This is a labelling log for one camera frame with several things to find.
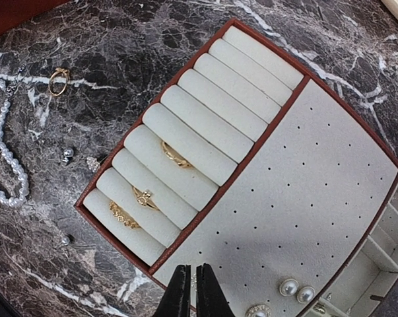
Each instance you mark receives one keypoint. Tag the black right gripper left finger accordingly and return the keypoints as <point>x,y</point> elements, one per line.
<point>176,299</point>

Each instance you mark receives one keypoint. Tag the red wooden jewelry box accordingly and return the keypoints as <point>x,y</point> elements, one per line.
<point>13,13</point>

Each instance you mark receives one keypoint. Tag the red earring tray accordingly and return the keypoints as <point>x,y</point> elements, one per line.
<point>249,162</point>

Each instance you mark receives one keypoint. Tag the small silver bead stud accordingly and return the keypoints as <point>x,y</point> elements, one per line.
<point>66,240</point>

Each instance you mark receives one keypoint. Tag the round pearl stud earring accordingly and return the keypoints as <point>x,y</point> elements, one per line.
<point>288,287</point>

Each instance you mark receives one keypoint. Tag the pearl cluster earring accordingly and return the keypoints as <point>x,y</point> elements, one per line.
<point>259,310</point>

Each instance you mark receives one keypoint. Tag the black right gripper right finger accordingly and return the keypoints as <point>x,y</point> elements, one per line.
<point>210,300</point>

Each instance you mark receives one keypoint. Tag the small silver stud earring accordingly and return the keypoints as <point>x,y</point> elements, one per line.
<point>67,155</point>

